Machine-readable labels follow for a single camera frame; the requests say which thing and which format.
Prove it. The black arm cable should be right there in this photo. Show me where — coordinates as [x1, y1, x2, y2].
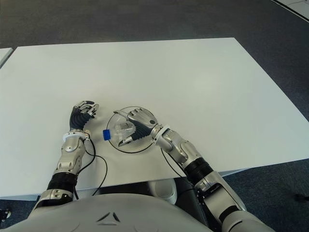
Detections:
[160, 149, 187, 178]
[73, 137, 109, 200]

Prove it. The white rounded robot leg cover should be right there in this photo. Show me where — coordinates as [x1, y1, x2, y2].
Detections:
[147, 180, 178, 206]

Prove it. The white plate with black rim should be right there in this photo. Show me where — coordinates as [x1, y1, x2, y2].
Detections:
[107, 105, 159, 153]

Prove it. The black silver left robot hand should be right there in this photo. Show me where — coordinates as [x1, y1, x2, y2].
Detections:
[69, 100, 99, 131]

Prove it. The black caster wheel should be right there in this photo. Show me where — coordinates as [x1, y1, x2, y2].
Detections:
[0, 208, 12, 222]

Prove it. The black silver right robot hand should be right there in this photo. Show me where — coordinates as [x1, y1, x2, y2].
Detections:
[113, 108, 159, 147]

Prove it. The clear blue-capped water bottle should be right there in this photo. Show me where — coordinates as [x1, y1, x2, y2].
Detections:
[102, 116, 136, 145]

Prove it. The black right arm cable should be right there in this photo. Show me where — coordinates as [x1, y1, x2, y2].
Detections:
[160, 149, 187, 178]

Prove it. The grey robot torso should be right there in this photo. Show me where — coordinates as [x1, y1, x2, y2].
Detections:
[0, 193, 273, 232]

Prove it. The white panel with black edge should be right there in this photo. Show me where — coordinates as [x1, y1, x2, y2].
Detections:
[271, 0, 309, 19]

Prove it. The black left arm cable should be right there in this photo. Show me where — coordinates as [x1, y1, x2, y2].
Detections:
[73, 137, 109, 200]

